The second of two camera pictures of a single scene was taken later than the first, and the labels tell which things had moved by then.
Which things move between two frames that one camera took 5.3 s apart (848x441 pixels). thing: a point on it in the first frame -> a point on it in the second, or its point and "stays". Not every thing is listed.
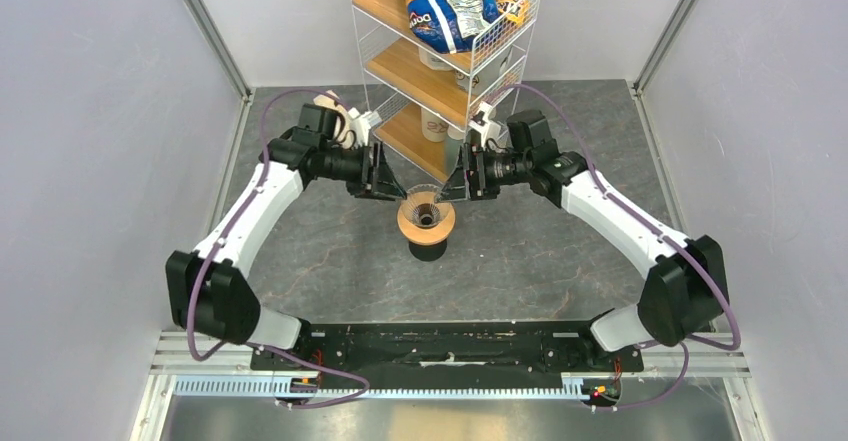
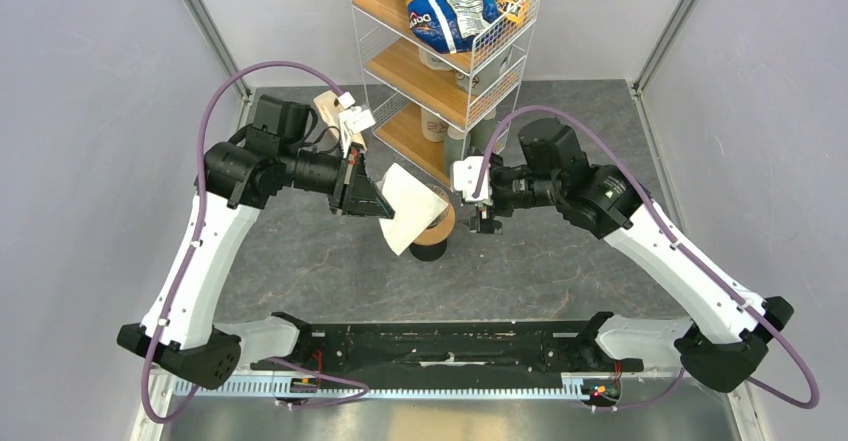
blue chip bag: x=449 y=3 stays
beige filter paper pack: x=344 y=136 stays
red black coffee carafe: x=426 y=238 -> x=428 y=252
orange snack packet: x=513 y=10 stays
